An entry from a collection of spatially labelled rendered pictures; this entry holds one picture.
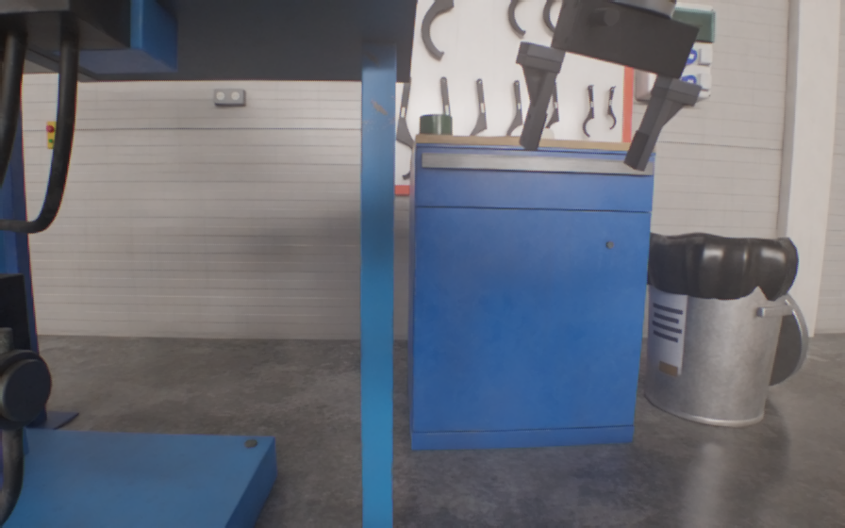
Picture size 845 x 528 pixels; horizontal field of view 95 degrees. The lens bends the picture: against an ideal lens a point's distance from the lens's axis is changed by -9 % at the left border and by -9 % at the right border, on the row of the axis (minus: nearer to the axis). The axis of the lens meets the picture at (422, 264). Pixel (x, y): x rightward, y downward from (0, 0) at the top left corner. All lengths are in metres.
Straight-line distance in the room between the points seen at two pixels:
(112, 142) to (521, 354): 2.44
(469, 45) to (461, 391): 1.87
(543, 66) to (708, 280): 1.29
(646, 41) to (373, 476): 0.82
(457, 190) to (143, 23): 0.83
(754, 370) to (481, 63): 1.91
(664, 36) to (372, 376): 0.67
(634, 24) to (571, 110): 2.15
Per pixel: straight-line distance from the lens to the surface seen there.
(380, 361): 0.80
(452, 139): 1.24
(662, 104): 0.53
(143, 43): 0.72
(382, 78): 0.80
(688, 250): 1.67
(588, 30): 0.47
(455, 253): 1.22
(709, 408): 1.82
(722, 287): 1.67
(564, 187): 1.30
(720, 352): 1.75
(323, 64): 0.95
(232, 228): 2.57
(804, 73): 3.49
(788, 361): 2.17
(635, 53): 0.49
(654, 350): 1.86
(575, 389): 1.43
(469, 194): 1.23
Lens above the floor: 0.71
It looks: 6 degrees down
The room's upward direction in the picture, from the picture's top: 1 degrees clockwise
